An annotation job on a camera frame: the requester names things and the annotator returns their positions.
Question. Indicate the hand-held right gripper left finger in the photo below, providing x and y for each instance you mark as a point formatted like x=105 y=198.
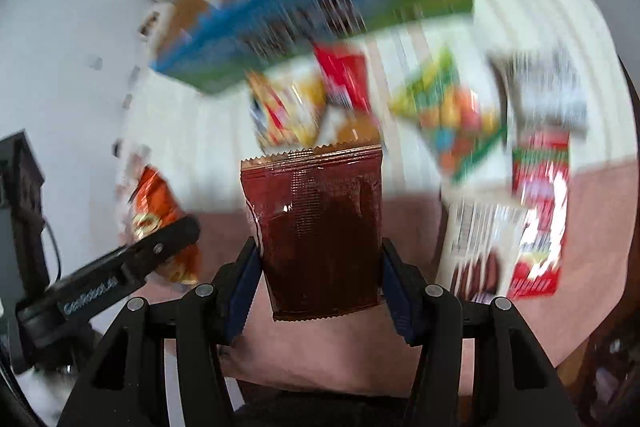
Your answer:
x=244 y=292

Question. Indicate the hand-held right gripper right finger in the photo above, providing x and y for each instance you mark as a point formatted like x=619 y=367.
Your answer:
x=400 y=302

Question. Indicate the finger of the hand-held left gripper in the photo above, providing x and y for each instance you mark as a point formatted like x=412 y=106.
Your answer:
x=160 y=248

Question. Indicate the orange white snack packet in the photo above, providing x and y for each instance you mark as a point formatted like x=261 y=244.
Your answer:
x=357 y=129

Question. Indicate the blue cardboard box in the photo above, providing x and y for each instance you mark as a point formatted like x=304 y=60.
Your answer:
x=320 y=12

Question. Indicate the pink bed sheet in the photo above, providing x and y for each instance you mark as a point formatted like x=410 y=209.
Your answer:
x=410 y=217

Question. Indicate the white brown snack packet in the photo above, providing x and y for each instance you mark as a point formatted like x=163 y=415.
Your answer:
x=480 y=232

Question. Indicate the striped blanket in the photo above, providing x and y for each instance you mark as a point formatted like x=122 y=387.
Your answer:
x=210 y=147

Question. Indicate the black furniture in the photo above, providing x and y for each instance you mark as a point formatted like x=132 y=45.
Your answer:
x=20 y=197

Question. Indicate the red green snack packet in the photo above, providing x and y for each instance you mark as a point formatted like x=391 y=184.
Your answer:
x=540 y=207

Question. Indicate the yellow red snack packet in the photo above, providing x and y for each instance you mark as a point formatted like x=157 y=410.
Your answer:
x=280 y=107

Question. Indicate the green colourful snack packet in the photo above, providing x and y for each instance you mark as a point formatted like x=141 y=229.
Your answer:
x=450 y=122

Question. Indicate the grey snack packet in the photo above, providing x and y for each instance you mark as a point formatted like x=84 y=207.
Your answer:
x=545 y=92

